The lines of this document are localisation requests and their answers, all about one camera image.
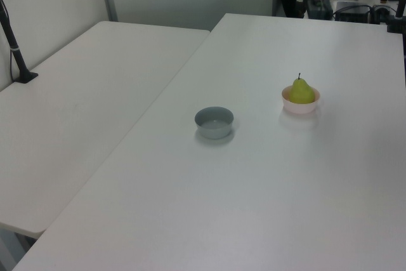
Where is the dark green case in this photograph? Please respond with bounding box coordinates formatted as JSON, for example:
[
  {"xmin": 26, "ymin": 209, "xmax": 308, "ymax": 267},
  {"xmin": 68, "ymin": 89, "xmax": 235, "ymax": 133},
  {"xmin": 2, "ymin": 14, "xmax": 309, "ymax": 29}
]
[{"xmin": 308, "ymin": 0, "xmax": 333, "ymax": 20}]

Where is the black equipment box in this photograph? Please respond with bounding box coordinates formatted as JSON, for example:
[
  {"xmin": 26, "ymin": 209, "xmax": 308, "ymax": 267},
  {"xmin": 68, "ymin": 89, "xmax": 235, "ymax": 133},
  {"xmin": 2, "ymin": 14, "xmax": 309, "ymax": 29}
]
[{"xmin": 332, "ymin": 1, "xmax": 372, "ymax": 23}]

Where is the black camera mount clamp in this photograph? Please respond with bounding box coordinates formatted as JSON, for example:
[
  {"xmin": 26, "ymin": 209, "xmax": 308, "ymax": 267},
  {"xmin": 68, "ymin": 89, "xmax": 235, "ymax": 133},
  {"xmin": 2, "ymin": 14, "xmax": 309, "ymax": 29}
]
[{"xmin": 386, "ymin": 0, "xmax": 406, "ymax": 34}]

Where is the green pear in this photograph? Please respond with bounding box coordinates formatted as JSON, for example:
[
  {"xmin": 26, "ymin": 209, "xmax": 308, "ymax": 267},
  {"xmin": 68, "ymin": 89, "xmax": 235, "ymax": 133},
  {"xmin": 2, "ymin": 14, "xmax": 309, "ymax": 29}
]
[{"xmin": 288, "ymin": 72, "xmax": 316, "ymax": 105}]

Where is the white side table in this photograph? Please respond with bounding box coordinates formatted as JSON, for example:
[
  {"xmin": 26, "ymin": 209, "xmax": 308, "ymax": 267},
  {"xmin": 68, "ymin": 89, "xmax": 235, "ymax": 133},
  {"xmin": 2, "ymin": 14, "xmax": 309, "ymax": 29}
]
[{"xmin": 0, "ymin": 20, "xmax": 212, "ymax": 239}]

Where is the grey bowl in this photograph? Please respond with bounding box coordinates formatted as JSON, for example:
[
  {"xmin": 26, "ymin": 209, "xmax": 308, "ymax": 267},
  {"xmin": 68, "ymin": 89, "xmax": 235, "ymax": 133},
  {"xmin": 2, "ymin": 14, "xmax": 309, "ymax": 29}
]
[{"xmin": 194, "ymin": 106, "xmax": 235, "ymax": 140}]

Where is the pink bowl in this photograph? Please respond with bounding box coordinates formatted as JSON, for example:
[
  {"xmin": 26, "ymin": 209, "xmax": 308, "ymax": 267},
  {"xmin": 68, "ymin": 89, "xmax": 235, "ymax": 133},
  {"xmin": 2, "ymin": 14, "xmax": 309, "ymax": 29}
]
[{"xmin": 281, "ymin": 85, "xmax": 321, "ymax": 116}]

